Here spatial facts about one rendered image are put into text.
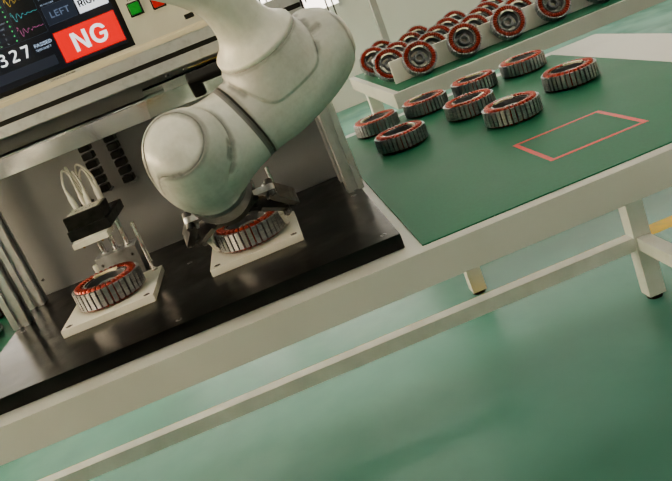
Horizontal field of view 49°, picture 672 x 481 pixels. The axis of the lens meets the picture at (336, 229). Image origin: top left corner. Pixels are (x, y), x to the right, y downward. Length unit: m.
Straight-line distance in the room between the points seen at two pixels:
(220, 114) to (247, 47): 0.08
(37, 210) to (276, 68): 0.76
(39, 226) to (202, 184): 0.72
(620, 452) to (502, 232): 0.86
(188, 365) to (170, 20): 0.59
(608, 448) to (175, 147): 1.25
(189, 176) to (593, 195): 0.53
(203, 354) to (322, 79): 0.38
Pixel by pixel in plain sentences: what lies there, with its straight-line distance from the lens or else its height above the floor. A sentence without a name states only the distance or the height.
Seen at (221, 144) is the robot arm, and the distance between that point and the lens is 0.82.
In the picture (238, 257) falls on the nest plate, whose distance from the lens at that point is 1.14.
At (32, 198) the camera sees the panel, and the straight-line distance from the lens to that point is 1.49.
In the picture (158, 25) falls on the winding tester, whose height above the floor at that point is 1.14.
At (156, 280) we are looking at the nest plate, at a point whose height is 0.78.
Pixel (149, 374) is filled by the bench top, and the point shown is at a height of 0.74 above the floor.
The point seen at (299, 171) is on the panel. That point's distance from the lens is 1.44.
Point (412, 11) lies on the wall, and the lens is 7.77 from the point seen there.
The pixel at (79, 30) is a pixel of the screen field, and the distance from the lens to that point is 1.31.
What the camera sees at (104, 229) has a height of 0.88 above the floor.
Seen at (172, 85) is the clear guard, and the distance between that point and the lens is 1.05.
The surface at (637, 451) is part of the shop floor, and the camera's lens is 1.75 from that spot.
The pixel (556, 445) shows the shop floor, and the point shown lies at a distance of 1.81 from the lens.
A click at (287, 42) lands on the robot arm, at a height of 1.06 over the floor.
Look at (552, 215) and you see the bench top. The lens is 1.01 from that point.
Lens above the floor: 1.09
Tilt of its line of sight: 16 degrees down
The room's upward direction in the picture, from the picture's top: 22 degrees counter-clockwise
